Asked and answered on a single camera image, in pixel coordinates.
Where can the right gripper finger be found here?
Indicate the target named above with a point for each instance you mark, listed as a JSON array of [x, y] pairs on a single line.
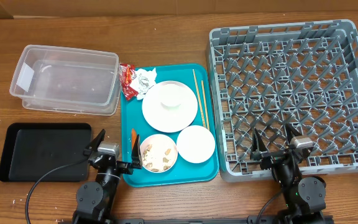
[[258, 145], [293, 136]]

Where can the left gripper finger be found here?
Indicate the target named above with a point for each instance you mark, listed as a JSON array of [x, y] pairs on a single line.
[[136, 156], [94, 144]]

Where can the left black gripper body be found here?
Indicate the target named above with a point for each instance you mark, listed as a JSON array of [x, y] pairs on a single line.
[[122, 167]]

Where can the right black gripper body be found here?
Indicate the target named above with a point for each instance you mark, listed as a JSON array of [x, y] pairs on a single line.
[[271, 160]]

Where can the bowl with food scraps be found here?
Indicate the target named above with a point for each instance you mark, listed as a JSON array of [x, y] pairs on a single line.
[[158, 153]]

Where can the large pink plate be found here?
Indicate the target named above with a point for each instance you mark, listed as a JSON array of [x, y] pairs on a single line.
[[165, 119]]

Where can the white cup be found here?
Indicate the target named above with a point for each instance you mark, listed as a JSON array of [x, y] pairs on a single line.
[[170, 99]]

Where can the wooden chopstick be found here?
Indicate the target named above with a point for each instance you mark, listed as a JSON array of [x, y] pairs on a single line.
[[205, 106], [199, 99]]

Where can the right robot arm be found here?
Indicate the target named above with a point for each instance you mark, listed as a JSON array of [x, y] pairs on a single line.
[[304, 196]]

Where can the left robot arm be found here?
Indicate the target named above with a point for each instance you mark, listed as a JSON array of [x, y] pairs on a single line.
[[95, 199]]

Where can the grey dishwasher rack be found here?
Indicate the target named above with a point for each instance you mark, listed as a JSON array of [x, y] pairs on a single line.
[[304, 74]]

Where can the orange carrot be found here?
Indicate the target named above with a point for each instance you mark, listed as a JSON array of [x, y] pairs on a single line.
[[133, 138]]

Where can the teal serving tray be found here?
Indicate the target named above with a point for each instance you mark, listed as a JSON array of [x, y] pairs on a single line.
[[132, 117]]

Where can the black plastic tray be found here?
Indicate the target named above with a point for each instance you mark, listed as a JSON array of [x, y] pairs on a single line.
[[33, 149]]

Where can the crumpled white napkin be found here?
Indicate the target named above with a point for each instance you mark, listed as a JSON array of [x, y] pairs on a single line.
[[142, 81]]

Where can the clear plastic bin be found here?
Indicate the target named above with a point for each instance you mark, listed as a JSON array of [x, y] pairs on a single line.
[[67, 80]]

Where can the red snack wrapper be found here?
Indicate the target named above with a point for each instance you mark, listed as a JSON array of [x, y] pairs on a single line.
[[126, 74]]

